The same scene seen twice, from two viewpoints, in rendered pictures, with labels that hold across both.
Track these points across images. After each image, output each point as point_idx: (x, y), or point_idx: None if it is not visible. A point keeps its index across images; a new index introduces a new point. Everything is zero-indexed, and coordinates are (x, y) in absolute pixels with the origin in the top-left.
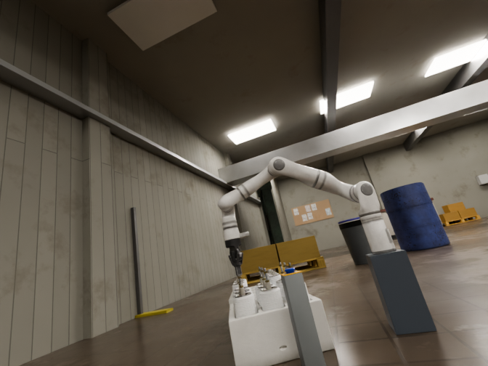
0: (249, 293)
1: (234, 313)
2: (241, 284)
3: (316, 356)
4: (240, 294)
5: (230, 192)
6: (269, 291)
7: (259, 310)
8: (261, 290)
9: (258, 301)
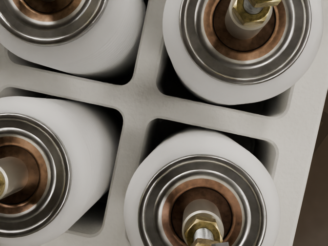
0: (253, 181)
1: (124, 243)
2: (213, 238)
3: None
4: (159, 230)
5: None
6: (313, 48)
7: (229, 122)
8: (230, 80)
9: (71, 71)
